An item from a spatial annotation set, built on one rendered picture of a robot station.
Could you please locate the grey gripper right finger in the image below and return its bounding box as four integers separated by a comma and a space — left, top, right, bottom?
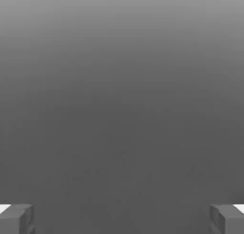
209, 204, 244, 234

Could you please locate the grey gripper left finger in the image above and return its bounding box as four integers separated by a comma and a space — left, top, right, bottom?
0, 203, 36, 234

